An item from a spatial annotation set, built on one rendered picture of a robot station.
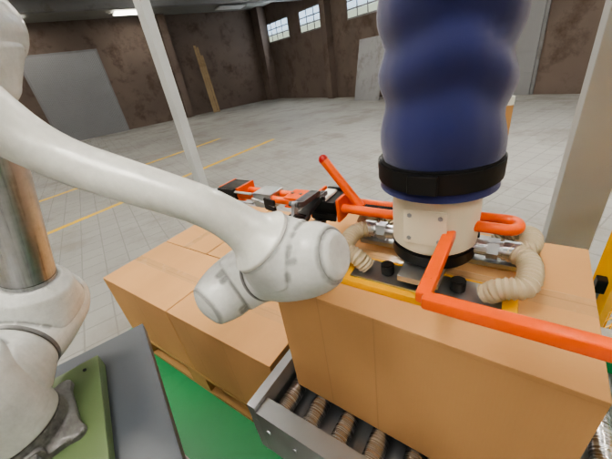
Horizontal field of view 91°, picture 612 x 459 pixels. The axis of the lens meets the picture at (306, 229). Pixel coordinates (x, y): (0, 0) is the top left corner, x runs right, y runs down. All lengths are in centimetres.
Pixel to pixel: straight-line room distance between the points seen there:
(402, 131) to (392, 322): 35
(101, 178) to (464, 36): 50
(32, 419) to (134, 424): 19
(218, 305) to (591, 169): 150
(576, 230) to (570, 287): 99
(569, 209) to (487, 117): 120
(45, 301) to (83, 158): 47
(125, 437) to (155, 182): 62
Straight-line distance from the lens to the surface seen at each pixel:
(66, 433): 90
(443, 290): 66
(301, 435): 91
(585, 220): 174
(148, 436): 86
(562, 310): 72
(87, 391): 97
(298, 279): 39
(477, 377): 63
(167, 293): 160
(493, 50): 54
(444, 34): 52
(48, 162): 50
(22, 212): 78
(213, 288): 51
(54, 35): 1572
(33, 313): 88
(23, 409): 84
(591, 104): 158
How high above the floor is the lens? 140
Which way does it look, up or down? 29 degrees down
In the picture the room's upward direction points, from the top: 9 degrees counter-clockwise
